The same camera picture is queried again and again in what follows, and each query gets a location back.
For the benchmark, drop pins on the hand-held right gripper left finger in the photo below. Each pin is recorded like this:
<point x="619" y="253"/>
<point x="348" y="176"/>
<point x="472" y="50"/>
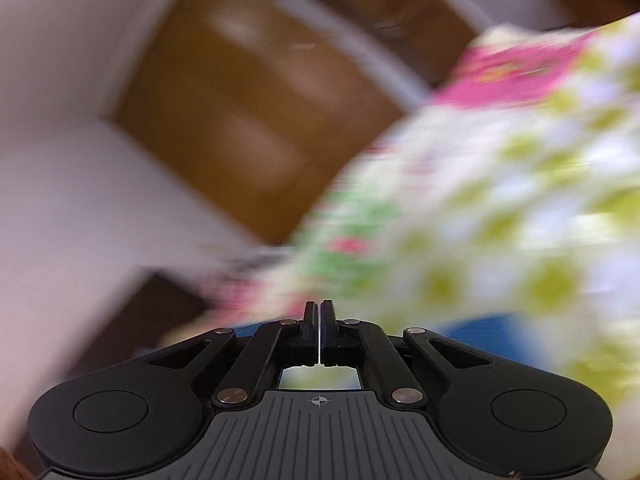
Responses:
<point x="310" y="321"/>

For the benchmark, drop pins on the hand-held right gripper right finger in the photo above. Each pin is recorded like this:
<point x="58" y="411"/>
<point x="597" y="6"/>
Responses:
<point x="327" y="321"/>

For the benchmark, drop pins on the blue knitted sweater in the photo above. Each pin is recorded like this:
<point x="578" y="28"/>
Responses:
<point x="480" y="332"/>

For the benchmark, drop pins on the dark wooden headboard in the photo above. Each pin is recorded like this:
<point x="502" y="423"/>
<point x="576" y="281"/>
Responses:
<point x="150" y="305"/>

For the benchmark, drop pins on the brown wooden wardrobe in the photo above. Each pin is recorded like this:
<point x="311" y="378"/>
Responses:
<point x="240" y="110"/>

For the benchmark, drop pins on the yellow-green checkered bed sheet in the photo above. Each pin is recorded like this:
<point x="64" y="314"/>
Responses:
<point x="525" y="210"/>

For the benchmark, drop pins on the pink floral quilt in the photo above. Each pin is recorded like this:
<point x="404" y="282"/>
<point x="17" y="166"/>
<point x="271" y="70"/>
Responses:
<point x="510" y="65"/>

